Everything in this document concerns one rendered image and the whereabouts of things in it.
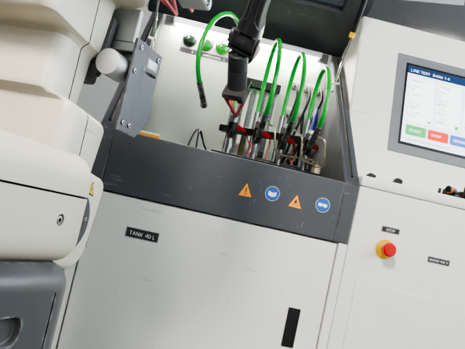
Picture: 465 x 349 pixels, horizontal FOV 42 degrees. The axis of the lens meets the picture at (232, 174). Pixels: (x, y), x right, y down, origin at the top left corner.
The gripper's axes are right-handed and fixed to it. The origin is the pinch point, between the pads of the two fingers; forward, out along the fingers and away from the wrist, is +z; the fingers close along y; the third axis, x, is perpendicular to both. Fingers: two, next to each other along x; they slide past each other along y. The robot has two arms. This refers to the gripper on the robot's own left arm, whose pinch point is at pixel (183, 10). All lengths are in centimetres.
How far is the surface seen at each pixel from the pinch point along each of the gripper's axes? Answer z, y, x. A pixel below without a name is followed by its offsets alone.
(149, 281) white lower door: 51, 7, 52
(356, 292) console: 73, -38, 32
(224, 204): 43, -10, 32
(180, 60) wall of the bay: 24.4, 26.4, -31.3
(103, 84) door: 73, 166, -155
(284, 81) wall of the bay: 43, -4, -42
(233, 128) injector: 38.0, -1.7, -0.8
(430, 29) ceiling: 213, 15, -524
